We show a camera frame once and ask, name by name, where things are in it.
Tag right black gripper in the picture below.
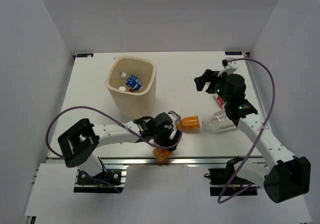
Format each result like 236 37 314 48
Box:
193 70 232 105

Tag orange bottle table edge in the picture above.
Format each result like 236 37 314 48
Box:
152 148 176 163

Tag orange bottle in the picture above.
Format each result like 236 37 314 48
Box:
175 115 200 131

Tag large clear ribbed bottle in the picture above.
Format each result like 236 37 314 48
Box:
202 110 236 134

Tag blue label bottle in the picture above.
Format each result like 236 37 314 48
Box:
120 72 143 92

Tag small red label bottle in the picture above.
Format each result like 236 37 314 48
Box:
118 86 130 92

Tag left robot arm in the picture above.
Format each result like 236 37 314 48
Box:
58 112 182 168

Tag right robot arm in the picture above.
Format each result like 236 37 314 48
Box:
194 69 311 203

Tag cream plastic bin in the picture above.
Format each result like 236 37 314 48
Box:
106 56 157 118

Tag red cap red label bottle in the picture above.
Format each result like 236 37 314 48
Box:
214 95 225 109

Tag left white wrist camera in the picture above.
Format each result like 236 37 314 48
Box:
168 111 183 131

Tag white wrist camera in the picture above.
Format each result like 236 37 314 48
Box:
168 111 183 131
217 57 238 77

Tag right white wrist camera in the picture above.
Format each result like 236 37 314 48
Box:
217 57 238 77

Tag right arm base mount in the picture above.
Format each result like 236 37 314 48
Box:
203 156 260 197

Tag aluminium frame rail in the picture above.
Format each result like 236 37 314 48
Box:
46 156 266 167

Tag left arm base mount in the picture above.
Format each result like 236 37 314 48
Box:
73 164 127 194

